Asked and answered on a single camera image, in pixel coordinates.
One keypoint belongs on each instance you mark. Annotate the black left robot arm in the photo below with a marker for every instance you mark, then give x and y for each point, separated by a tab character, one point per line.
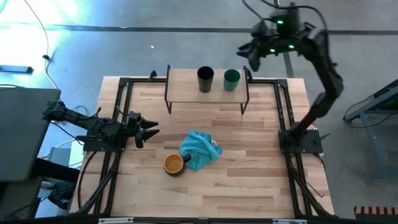
93	124

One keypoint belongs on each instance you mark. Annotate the striped wooden bench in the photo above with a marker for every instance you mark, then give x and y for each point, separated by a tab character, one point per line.
376	211

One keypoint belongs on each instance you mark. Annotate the wooden shelf with black frame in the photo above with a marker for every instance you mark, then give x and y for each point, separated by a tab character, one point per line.
183	87

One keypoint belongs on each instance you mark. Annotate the blue microfibre cloth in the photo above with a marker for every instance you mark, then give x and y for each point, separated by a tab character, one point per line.
199	149

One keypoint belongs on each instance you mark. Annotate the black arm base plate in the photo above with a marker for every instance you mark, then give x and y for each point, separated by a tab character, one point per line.
102	148
311	143

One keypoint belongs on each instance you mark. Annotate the black metal table frame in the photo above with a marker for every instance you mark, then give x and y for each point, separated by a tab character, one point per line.
143	80

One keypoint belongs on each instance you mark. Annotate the tall black cup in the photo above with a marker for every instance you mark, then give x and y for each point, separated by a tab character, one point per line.
205	82

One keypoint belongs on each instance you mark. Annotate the dark grey desk top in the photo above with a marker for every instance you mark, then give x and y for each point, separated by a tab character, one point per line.
25	133

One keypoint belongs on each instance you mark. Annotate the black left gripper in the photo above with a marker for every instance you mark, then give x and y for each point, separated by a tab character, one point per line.
133	124

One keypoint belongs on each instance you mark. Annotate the flat black floor device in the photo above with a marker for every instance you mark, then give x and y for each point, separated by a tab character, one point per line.
15	69

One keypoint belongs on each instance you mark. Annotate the green cup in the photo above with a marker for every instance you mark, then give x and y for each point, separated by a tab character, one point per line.
231	84

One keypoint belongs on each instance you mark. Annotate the grey box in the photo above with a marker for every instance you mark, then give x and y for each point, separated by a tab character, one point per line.
60	157

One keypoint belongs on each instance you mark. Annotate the white tape strip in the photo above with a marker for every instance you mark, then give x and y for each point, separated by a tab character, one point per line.
289	221
115	221

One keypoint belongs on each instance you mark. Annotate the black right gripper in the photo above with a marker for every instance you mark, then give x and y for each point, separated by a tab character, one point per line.
264	39

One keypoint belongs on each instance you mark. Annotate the dark rounded floor object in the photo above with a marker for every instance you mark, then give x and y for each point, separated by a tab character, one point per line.
62	194

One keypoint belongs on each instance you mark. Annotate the black clamp knob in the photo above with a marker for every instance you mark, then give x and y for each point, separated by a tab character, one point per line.
153	74

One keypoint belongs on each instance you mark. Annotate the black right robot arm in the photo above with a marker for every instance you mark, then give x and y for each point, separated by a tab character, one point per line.
329	77

